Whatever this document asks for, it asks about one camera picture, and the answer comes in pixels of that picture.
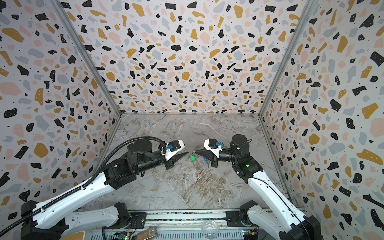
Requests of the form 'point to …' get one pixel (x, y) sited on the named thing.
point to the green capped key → (192, 157)
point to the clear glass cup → (210, 229)
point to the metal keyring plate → (197, 165)
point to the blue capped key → (207, 160)
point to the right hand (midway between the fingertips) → (197, 150)
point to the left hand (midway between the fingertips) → (186, 145)
